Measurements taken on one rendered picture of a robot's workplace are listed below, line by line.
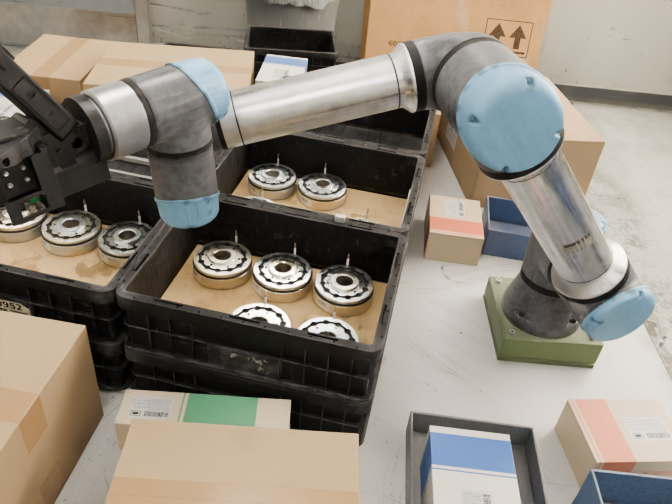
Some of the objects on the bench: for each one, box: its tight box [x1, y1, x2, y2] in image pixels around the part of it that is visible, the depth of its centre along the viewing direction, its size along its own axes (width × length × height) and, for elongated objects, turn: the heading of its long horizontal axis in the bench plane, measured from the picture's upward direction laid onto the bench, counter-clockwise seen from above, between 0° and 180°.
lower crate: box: [89, 330, 136, 391], centre depth 117 cm, size 40×30×12 cm
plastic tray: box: [405, 411, 548, 504], centre depth 94 cm, size 27×20×5 cm
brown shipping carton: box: [14, 34, 111, 104], centre depth 183 cm, size 30×22×16 cm
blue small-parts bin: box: [482, 196, 532, 261], centre depth 151 cm, size 20×15×7 cm
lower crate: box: [124, 289, 397, 446], centre depth 112 cm, size 40×30×12 cm
